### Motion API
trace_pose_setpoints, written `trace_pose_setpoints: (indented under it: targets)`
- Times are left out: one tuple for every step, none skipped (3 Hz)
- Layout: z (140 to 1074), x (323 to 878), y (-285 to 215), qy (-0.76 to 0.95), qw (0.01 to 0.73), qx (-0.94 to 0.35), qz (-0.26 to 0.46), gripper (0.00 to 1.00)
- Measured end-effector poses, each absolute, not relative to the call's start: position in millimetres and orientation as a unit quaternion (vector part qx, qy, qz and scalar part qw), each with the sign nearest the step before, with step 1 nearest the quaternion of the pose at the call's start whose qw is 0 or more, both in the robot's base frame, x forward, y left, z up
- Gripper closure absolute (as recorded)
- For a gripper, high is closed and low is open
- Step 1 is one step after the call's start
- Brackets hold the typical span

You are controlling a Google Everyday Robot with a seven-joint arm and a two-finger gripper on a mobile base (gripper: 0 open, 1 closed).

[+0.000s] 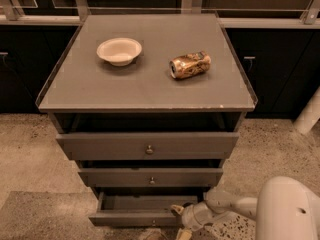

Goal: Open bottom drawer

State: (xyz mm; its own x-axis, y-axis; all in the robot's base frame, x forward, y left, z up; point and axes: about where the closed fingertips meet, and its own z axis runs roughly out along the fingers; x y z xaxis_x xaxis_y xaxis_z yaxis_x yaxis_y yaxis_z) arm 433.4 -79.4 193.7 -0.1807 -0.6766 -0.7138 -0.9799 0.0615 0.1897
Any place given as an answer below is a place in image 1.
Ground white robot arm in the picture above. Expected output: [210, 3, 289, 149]
[171, 176, 320, 240]

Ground black background cabinets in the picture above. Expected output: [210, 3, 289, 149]
[0, 25, 320, 119]

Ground metal window frame rail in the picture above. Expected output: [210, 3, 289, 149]
[1, 0, 320, 29]

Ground grey drawer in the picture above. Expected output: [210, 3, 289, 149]
[79, 168, 223, 188]
[56, 132, 239, 161]
[89, 193, 203, 228]

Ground grey middle drawer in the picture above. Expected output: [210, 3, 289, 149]
[79, 168, 223, 188]

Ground white cylindrical post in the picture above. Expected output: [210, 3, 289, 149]
[293, 87, 320, 134]

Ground grey drawer cabinet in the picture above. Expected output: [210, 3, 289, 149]
[35, 13, 258, 198]

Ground crushed gold soda can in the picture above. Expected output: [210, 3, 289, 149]
[169, 51, 211, 79]

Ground grey top drawer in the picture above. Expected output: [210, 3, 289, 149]
[56, 132, 239, 161]

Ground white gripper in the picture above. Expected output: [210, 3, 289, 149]
[171, 202, 227, 240]

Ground grey bottom drawer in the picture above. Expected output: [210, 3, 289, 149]
[89, 193, 203, 228]

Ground white paper bowl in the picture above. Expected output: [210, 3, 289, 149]
[96, 38, 142, 66]

